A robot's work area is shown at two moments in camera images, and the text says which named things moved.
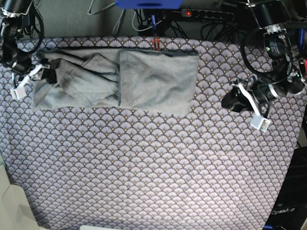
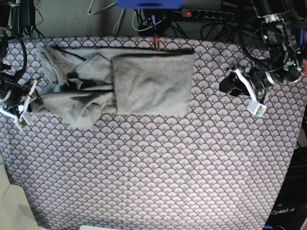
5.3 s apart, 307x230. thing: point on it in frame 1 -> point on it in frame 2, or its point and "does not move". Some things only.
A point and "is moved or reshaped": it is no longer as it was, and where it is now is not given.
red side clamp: (305, 66) does not move
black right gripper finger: (235, 100) -> (232, 85)
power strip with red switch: (196, 13) does not move
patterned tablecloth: (111, 168) does not move
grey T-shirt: (154, 81) is moved or reshaped
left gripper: (33, 73) -> (17, 99)
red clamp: (159, 48) does not move
